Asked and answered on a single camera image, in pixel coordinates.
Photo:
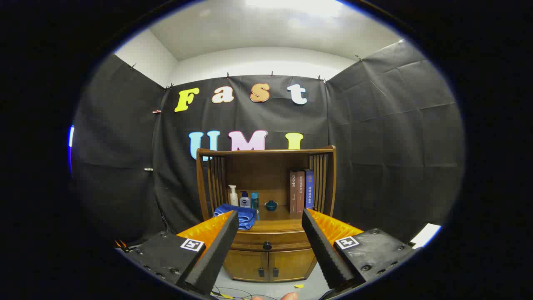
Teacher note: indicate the white lotion bottle blue cap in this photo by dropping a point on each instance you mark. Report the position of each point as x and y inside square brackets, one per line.
[245, 202]

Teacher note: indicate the clear bottle teal cap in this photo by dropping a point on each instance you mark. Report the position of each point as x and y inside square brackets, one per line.
[255, 202]

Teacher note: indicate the dark brown book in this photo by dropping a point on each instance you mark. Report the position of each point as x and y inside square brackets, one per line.
[293, 191]

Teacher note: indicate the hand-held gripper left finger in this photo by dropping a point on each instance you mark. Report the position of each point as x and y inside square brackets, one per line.
[216, 254]

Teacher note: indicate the reddish brown book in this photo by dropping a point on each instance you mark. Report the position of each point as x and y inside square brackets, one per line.
[300, 191]

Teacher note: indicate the wooden cabinet door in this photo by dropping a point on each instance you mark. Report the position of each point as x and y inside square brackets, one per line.
[245, 264]
[291, 264]

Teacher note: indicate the wooden countertop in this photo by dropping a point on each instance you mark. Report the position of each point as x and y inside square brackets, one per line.
[279, 225]

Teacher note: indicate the dark blue lidded cup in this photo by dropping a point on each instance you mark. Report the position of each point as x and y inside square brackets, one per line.
[271, 206]

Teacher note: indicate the blue book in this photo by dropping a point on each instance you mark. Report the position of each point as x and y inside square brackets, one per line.
[309, 189]

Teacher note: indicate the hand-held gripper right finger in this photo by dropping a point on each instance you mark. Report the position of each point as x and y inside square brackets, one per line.
[325, 254]

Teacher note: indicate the wooden cabinet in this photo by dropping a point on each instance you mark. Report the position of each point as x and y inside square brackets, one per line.
[258, 171]

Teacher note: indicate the cream pump bottle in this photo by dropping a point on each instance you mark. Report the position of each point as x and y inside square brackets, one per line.
[233, 199]

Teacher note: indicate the folded blue towel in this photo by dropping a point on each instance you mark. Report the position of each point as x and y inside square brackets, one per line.
[245, 216]

